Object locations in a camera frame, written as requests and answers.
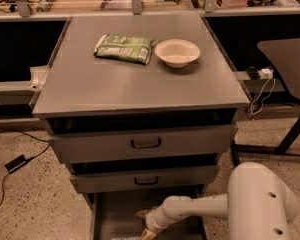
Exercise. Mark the grey drawer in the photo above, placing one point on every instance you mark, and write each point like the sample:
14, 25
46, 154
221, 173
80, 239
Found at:
124, 181
115, 145
113, 215

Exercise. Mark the bottom grey drawer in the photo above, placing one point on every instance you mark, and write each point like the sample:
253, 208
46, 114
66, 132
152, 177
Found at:
113, 215

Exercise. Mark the clear plastic water bottle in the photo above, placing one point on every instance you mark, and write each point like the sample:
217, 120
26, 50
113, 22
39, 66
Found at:
125, 238

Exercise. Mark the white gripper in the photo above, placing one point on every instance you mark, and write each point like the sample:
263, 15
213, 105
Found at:
152, 221

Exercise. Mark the black top drawer handle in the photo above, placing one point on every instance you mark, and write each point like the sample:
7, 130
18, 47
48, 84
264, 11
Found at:
145, 144

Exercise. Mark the black middle drawer handle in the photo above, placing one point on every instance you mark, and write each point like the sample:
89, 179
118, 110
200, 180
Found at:
146, 181

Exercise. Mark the top grey drawer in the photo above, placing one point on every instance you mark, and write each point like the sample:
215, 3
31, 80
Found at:
115, 145

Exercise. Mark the white plastic bracket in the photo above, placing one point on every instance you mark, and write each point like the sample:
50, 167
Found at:
38, 78

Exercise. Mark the middle grey drawer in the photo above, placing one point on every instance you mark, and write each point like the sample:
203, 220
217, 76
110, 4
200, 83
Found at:
124, 181

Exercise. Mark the black drawer handle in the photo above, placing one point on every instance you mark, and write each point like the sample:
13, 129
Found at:
146, 181
145, 144

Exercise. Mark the black power adapter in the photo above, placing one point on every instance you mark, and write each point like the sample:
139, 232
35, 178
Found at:
16, 164

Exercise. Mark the grey drawer cabinet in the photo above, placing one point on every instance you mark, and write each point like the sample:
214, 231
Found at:
86, 94

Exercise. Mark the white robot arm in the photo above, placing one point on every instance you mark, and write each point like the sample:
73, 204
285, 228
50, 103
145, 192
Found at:
258, 206

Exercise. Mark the white bowl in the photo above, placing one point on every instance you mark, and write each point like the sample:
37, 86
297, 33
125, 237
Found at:
177, 53

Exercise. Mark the green snack bag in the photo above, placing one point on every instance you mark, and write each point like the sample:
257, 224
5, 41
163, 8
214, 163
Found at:
124, 48

